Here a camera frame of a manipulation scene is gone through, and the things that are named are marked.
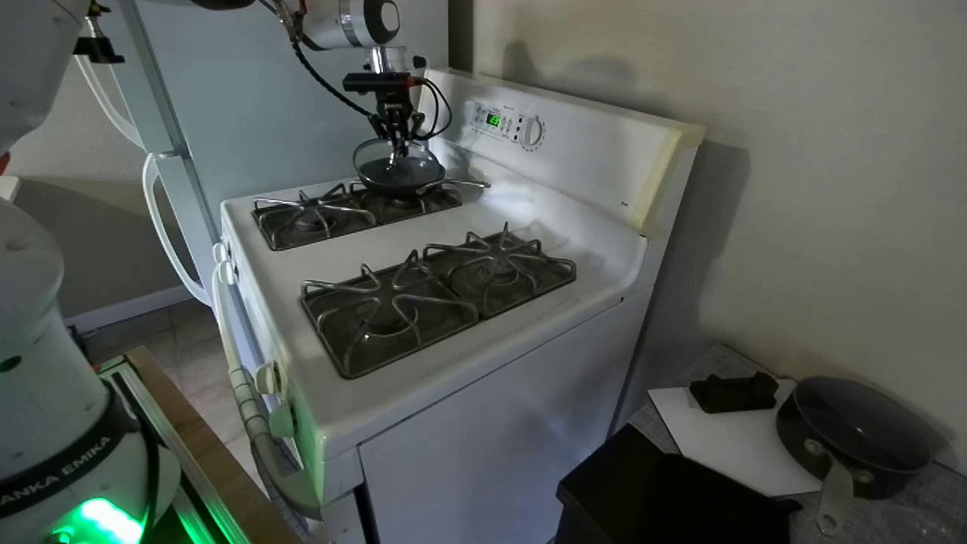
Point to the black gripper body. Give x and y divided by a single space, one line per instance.
388 91

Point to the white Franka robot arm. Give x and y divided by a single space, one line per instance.
50 402

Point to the black burner grate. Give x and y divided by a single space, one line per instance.
311 214
441 298

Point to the white refrigerator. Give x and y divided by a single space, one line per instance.
251 130

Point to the white gas stove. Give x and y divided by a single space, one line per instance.
525 424

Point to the wooden board edge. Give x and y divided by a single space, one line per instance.
211 454

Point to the small black flat object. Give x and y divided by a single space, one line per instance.
731 390

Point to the black bin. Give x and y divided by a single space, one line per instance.
665 493

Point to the white flat board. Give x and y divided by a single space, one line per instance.
734 441

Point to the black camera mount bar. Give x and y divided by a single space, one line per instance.
100 50

